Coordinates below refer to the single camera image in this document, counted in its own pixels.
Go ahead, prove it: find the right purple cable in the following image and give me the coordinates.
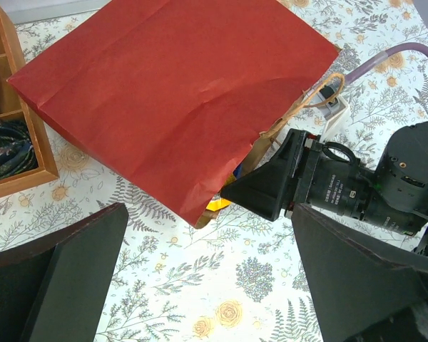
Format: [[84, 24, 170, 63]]
[[342, 41, 428, 86]]

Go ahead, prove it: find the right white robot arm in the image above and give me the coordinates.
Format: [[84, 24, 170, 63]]
[[220, 121, 428, 257]]

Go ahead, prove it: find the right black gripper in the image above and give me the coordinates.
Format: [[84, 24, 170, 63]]
[[220, 129, 372, 221]]

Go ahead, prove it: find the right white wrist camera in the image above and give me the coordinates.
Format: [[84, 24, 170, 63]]
[[309, 85, 350, 143]]

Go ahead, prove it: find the dark patterned cloth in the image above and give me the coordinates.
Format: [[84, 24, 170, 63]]
[[0, 119, 38, 180]]

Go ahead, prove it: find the blue Doritos chip bag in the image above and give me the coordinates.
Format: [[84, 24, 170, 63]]
[[233, 164, 243, 179]]

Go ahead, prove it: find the wooden compartment tray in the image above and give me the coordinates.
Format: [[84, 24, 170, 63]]
[[0, 7, 58, 197]]

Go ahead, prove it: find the red paper bag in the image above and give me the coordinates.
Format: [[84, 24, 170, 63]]
[[9, 1, 340, 224]]

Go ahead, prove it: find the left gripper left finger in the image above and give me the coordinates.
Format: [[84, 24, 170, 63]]
[[0, 203, 128, 342]]

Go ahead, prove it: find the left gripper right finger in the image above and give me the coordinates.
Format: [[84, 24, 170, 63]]
[[291, 204, 428, 341]]

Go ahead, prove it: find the yellow snack packet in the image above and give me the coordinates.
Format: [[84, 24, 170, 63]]
[[206, 197, 231, 212]]

